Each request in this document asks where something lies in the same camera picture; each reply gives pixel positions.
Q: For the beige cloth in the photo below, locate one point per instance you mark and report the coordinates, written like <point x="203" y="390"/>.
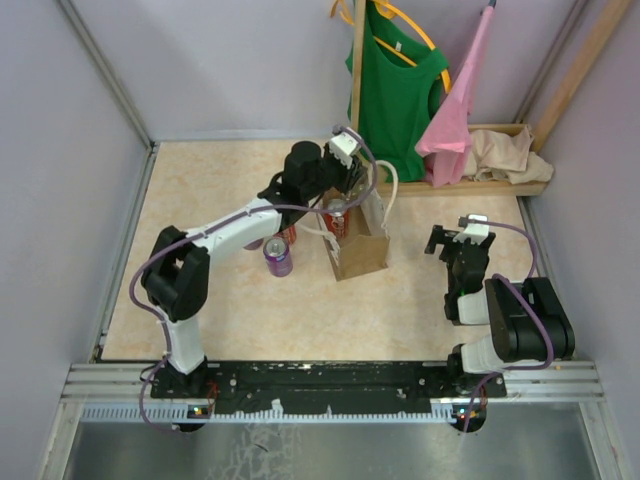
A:
<point x="496" y="156"/>

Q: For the brown canvas bag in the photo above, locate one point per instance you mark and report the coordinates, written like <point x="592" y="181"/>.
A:
<point x="365" y="248"/>

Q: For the wooden pole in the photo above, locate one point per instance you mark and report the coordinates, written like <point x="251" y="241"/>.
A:
<point x="584" y="59"/>

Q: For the red cola can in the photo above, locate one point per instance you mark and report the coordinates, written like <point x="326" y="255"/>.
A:
<point x="337" y="221"/>

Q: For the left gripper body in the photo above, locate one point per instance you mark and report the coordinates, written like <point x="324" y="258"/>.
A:
<point x="333" y="174"/>

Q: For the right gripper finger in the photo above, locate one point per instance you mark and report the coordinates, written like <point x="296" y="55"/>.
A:
<point x="438" y="236"/>
<point x="450" y="247"/>

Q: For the purple soda can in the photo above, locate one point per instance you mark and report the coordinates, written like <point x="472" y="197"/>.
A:
<point x="277" y="255"/>
<point x="254" y="245"/>

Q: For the red soda can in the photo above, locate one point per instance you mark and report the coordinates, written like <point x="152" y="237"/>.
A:
<point x="289" y="235"/>

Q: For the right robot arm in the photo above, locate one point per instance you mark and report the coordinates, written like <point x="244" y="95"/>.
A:
<point x="528" y="326"/>

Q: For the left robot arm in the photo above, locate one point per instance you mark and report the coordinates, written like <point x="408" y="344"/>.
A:
<point x="176" y="276"/>

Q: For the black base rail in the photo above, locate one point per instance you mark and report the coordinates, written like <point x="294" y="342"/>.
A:
<point x="343" y="388"/>

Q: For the green t-shirt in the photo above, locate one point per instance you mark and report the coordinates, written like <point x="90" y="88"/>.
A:
<point x="401" y="87"/>

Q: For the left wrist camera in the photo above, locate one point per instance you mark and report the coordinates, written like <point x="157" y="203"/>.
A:
<point x="344" y="147"/>

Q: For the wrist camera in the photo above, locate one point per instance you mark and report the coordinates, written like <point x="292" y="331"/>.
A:
<point x="344" y="147"/>
<point x="474" y="228"/>

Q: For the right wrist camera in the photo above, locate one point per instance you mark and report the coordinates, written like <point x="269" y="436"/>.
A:
<point x="474" y="228"/>

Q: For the pink t-shirt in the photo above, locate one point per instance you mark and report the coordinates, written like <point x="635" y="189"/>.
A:
<point x="446" y="142"/>

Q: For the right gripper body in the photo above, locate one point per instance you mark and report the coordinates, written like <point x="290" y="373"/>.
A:
<point x="452" y="276"/>

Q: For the wooden clothes rack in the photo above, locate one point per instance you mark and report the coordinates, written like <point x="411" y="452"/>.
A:
<point x="409" y="27"/>

